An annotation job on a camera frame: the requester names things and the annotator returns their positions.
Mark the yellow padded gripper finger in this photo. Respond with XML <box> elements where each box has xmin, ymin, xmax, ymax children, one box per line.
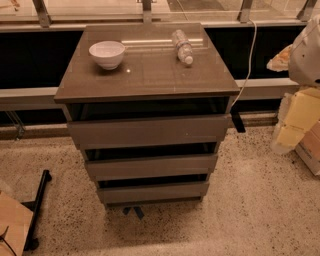
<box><xmin>270</xmin><ymin>87</ymin><xmax>320</xmax><ymax>154</ymax></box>
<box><xmin>267</xmin><ymin>45</ymin><xmax>292</xmax><ymax>72</ymax></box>

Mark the grey drawer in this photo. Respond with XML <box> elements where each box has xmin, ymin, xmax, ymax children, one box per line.
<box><xmin>68</xmin><ymin>115</ymin><xmax>229</xmax><ymax>149</ymax></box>
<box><xmin>97</xmin><ymin>182</ymin><xmax>209</xmax><ymax>204</ymax></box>
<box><xmin>85</xmin><ymin>154</ymin><xmax>218</xmax><ymax>180</ymax></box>

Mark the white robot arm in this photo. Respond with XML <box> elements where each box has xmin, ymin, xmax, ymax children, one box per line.
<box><xmin>267</xmin><ymin>15</ymin><xmax>320</xmax><ymax>154</ymax></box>

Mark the grey drawer cabinet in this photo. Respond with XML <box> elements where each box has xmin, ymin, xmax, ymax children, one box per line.
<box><xmin>54</xmin><ymin>23</ymin><xmax>239</xmax><ymax>207</ymax></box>

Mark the cardboard box right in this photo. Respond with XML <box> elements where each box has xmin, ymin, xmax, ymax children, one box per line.
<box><xmin>295</xmin><ymin>121</ymin><xmax>320</xmax><ymax>176</ymax></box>

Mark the black power plug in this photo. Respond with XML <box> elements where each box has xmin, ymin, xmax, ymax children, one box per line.
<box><xmin>231</xmin><ymin>111</ymin><xmax>246</xmax><ymax>133</ymax></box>

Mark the clear plastic water bottle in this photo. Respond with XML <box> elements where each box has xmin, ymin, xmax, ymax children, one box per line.
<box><xmin>172</xmin><ymin>29</ymin><xmax>193</xmax><ymax>65</ymax></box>

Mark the white ceramic bowl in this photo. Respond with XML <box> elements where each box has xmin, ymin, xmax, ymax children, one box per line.
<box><xmin>89</xmin><ymin>41</ymin><xmax>126</xmax><ymax>70</ymax></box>

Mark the blue tape cross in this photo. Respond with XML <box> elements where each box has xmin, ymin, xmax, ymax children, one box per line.
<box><xmin>122</xmin><ymin>206</ymin><xmax>144</xmax><ymax>220</ymax></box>

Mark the cardboard sheet lower left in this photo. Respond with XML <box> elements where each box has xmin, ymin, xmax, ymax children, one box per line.
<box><xmin>0</xmin><ymin>192</ymin><xmax>32</xmax><ymax>256</ymax></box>

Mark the white cable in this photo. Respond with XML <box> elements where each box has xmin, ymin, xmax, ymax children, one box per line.
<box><xmin>230</xmin><ymin>19</ymin><xmax>258</xmax><ymax>108</ymax></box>

